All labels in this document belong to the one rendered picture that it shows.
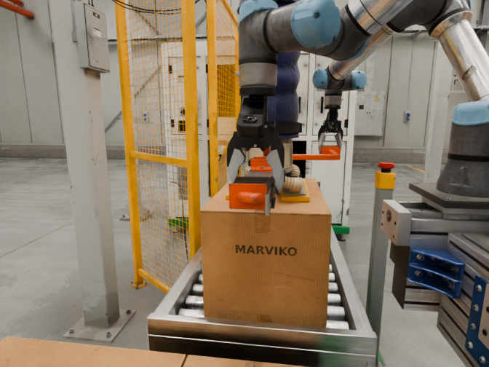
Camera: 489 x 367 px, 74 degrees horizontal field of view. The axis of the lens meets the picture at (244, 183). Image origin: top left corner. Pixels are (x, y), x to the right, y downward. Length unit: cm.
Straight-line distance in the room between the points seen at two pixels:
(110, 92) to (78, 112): 917
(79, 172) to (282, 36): 154
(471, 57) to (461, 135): 28
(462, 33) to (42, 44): 1186
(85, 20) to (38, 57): 1057
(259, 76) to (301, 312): 75
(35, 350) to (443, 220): 121
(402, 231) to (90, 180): 154
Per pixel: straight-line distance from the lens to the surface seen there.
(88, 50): 185
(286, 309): 111
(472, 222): 98
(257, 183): 62
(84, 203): 197
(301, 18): 58
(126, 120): 235
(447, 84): 403
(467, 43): 118
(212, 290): 111
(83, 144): 191
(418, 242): 95
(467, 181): 97
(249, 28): 65
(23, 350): 128
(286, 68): 117
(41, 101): 1234
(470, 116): 97
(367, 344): 110
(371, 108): 974
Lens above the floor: 122
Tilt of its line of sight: 11 degrees down
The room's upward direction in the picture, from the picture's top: straight up
